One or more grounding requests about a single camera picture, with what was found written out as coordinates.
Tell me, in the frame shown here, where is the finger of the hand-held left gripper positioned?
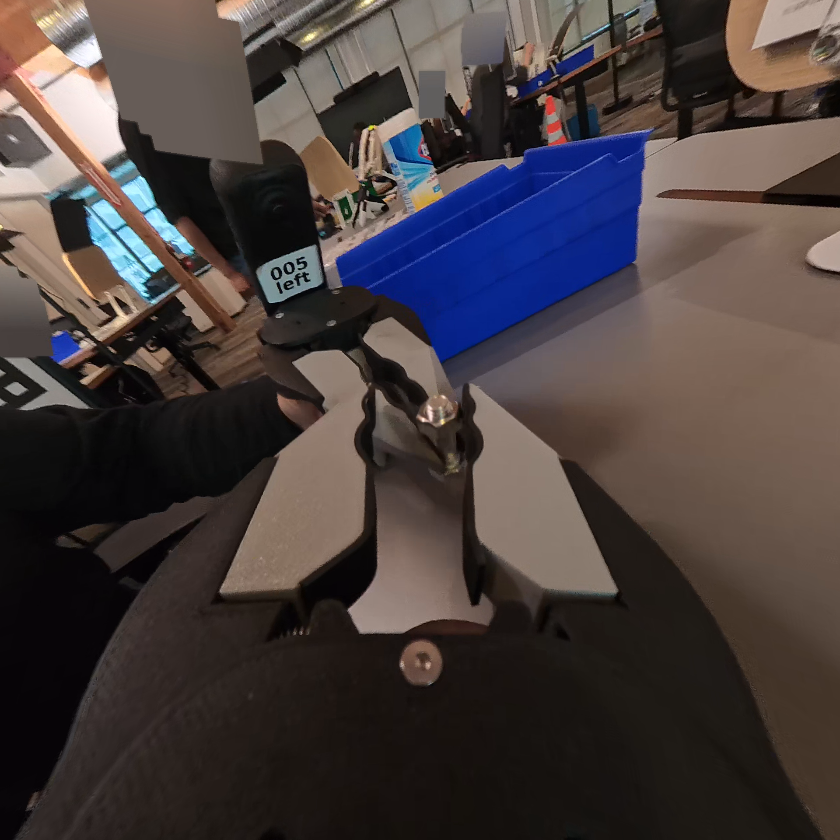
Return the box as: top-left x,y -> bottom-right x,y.
292,349 -> 450,479
357,314 -> 455,403

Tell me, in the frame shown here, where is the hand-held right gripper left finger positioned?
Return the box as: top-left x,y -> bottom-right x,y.
218,385 -> 379,616

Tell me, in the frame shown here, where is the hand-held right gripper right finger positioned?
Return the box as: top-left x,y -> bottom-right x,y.
461,383 -> 620,624

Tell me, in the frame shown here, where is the silver hex bolt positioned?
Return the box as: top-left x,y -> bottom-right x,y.
415,395 -> 463,470

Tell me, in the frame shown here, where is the blue plastic bin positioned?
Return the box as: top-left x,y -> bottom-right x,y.
335,129 -> 654,363

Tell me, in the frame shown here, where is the person's left forearm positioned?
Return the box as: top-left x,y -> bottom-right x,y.
0,377 -> 303,532

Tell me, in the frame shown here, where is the person's left hand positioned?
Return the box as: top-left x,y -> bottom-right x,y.
277,395 -> 325,432

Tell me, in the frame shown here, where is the tan wooden board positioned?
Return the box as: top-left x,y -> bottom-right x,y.
301,136 -> 361,198

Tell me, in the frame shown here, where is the disinfecting wipes canister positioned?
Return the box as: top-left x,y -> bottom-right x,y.
381,108 -> 444,214

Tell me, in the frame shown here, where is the person's dark clothing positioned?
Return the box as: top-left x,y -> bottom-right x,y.
0,512 -> 132,840

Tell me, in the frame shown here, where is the black white marker card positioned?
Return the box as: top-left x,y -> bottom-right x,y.
0,356 -> 76,413

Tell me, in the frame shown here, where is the black office chair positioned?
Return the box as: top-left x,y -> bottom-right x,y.
656,0 -> 746,139

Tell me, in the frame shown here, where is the wooden book stand white base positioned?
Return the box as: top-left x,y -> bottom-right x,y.
725,0 -> 840,273

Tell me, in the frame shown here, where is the printed instruction sheet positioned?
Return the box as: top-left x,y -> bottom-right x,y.
751,0 -> 840,52

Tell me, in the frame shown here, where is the wooden post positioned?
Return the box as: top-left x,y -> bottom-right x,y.
0,69 -> 237,334

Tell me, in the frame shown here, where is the black wall screen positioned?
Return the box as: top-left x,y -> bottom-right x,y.
316,66 -> 411,155

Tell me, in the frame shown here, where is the dark desk cable flap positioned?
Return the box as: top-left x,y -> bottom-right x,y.
656,154 -> 840,206

